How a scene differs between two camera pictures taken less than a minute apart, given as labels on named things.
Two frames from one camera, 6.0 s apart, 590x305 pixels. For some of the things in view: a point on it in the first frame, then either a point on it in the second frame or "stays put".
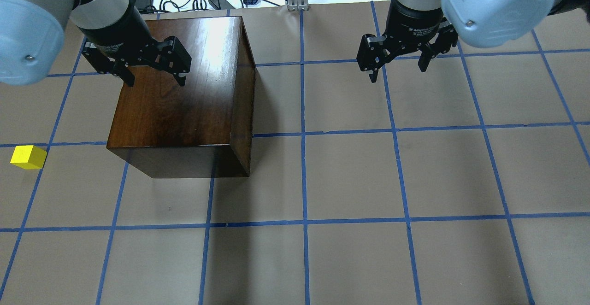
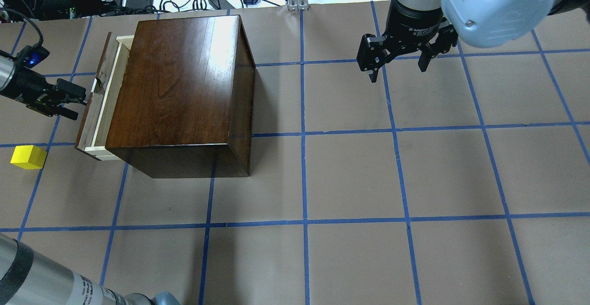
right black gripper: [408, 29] stays put
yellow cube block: [28, 157] stays put
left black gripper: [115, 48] → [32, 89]
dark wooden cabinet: [203, 129] stays put
